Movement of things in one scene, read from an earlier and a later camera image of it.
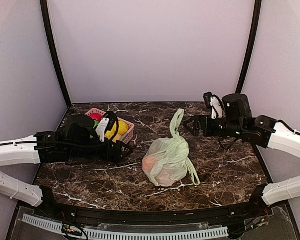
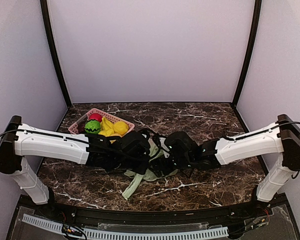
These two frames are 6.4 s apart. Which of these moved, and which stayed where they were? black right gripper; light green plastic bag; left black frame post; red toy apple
Moved: black right gripper; light green plastic bag
Stayed: red toy apple; left black frame post
